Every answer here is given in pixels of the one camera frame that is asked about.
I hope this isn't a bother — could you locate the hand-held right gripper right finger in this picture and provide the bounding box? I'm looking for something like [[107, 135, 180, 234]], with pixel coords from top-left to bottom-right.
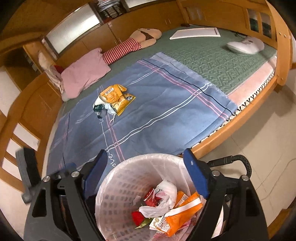
[[183, 148, 270, 241]]

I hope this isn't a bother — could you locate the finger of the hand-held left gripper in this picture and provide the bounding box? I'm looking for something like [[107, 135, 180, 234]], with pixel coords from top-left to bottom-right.
[[15, 147, 42, 204], [53, 162, 78, 177]]

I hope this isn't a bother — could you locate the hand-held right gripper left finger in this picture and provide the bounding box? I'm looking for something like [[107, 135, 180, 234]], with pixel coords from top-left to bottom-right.
[[24, 149, 109, 241]]

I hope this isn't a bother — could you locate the white plastic waste basket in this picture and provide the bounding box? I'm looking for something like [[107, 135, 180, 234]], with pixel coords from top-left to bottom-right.
[[95, 153, 225, 241]]

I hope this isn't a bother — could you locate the white plastic bag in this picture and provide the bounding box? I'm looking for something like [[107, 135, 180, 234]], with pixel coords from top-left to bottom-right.
[[139, 180, 178, 218]]

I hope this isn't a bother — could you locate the white plastic trash basket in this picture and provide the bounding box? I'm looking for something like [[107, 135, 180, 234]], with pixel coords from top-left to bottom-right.
[[95, 153, 226, 241]]

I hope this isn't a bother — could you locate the orange snack bag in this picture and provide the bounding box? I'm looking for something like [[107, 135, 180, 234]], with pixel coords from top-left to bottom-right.
[[155, 190, 204, 237]]

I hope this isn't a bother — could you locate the red wrapper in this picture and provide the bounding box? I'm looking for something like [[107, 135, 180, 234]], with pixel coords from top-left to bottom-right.
[[132, 210, 147, 227]]

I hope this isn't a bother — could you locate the dark green packet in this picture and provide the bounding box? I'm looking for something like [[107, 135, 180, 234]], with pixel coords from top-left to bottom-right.
[[93, 104, 109, 118]]

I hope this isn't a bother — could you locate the light blue face mask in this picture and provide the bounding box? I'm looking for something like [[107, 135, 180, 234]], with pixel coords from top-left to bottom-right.
[[99, 102, 119, 144]]

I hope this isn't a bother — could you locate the blue plaid bed sheet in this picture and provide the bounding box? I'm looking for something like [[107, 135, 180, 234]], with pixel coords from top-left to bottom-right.
[[46, 52, 238, 183]]

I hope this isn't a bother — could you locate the yellow snack bag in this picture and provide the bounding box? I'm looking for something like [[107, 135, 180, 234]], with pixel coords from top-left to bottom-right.
[[100, 85, 136, 116]]

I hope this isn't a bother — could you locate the pink pillow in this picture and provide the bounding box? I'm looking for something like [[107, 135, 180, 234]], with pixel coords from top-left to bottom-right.
[[60, 48, 111, 99]]

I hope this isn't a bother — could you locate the white hanging cloth bundle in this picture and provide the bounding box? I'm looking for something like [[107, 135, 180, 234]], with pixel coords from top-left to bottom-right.
[[38, 52, 63, 93]]

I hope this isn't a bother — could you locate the pink mattress pad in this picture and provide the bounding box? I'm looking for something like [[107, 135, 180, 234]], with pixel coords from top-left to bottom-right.
[[228, 56, 278, 116]]

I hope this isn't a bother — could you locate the green bed mat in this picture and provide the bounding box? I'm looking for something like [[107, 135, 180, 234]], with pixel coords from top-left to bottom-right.
[[61, 27, 278, 112]]

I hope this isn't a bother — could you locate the striped plush doll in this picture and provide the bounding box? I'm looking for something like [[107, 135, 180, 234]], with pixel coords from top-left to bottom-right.
[[61, 28, 162, 102]]

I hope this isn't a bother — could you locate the white handheld vacuum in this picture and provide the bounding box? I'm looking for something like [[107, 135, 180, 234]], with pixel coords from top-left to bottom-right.
[[226, 37, 265, 55]]

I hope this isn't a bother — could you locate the white flat board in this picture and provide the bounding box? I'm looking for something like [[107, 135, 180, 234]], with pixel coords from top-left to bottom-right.
[[169, 27, 221, 40]]

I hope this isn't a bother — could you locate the frosted glass window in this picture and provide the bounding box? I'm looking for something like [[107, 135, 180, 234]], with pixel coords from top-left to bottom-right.
[[45, 3, 103, 55], [122, 0, 151, 8]]

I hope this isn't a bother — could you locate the wooden bed ladder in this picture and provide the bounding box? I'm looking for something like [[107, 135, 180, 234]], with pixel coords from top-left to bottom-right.
[[273, 0, 294, 86]]

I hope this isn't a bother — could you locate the stack of stored bags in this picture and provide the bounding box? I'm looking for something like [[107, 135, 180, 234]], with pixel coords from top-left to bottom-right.
[[94, 0, 126, 20]]

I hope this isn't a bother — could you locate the black ribbed cable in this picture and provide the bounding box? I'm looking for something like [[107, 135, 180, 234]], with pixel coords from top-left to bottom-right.
[[207, 155, 252, 180]]

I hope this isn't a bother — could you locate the wooden bunk bed frame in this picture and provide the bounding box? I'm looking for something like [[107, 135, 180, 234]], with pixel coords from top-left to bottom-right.
[[0, 0, 296, 197]]

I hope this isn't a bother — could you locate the wooden wall cabinet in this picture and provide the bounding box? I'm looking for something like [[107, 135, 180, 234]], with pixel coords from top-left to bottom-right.
[[55, 11, 192, 67]]

